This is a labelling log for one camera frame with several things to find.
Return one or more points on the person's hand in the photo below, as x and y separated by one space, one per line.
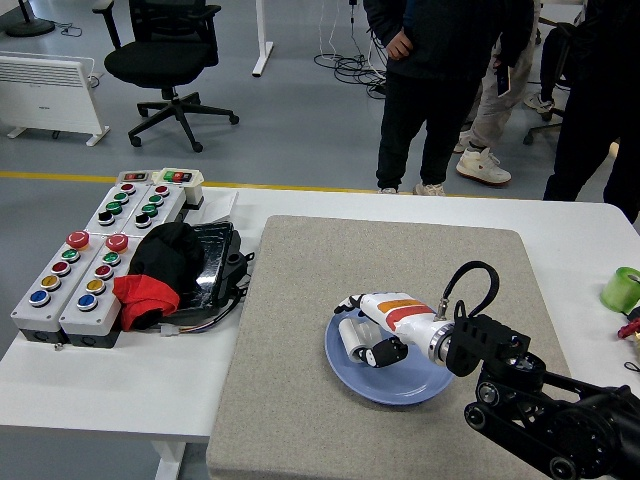
400 47

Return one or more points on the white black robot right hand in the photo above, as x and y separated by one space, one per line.
405 315

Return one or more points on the plain white pipe tee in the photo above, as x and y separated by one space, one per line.
350 340

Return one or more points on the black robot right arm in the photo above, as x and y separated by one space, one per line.
500 345

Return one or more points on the blue round plate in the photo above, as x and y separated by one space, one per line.
400 385

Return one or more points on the person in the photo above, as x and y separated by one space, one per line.
595 100
440 75
550 65
492 115

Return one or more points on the grey-brown table mat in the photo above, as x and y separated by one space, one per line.
310 280

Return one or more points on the phone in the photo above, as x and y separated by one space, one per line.
504 81

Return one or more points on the white desk leg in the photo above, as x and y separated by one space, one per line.
262 50

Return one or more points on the black chair base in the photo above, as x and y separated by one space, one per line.
545 127

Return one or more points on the black plastic tray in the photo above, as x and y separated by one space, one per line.
215 265

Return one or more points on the green tape roll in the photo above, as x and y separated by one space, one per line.
615 290

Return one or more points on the white paper sheet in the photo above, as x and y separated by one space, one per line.
222 205

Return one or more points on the small red clip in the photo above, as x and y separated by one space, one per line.
629 328

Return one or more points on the black office chair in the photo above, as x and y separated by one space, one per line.
160 55

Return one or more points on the black cloth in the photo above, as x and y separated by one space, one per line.
167 255

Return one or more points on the red cloth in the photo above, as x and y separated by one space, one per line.
145 300

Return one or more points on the grey four-button control box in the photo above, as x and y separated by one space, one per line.
100 205
167 202

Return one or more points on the white table leg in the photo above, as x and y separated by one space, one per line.
170 460

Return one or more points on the grey five-button control box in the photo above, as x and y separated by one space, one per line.
35 315
75 317

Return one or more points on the white panel heater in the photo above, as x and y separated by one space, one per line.
40 95

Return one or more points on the black round stand base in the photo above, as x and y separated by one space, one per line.
30 26

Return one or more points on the white green-red switch box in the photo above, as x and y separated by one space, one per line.
192 187

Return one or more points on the small grey switch box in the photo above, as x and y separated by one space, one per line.
134 177

